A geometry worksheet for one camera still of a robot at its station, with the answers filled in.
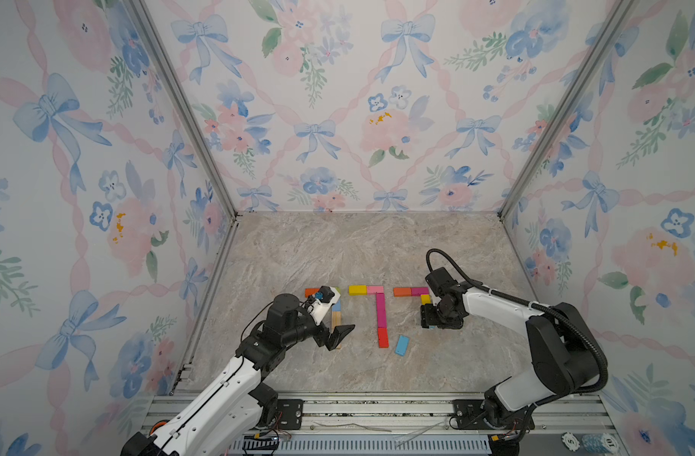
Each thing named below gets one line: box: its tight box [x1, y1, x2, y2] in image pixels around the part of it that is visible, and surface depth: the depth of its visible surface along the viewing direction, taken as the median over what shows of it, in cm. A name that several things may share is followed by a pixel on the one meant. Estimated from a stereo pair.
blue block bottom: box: [394, 334, 411, 357], surface depth 87 cm
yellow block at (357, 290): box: [348, 285, 368, 297], surface depth 100 cm
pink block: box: [366, 285, 385, 296], surface depth 100 cm
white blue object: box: [560, 431, 620, 455], surface depth 69 cm
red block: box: [377, 327, 391, 349], surface depth 88 cm
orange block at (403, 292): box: [393, 286, 413, 298], surface depth 99 cm
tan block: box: [332, 311, 343, 330], surface depth 92 cm
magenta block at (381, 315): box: [375, 304, 388, 329], surface depth 92 cm
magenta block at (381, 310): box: [375, 292, 387, 319], surface depth 97 cm
